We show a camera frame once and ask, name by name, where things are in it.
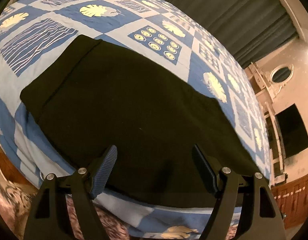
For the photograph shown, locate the white dressing table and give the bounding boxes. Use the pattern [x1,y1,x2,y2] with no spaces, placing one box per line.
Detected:
[245,62,287,187]

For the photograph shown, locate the dark green curtain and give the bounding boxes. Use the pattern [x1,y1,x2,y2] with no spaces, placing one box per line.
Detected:
[165,0,298,69]

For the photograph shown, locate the oval white framed mirror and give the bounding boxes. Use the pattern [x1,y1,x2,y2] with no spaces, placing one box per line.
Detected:
[270,64,294,83]

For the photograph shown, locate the black wall television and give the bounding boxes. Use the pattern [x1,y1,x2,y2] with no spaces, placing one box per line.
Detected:
[275,104,308,158]

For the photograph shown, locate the black pants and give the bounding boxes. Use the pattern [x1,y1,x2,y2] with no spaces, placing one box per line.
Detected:
[20,35,258,208]

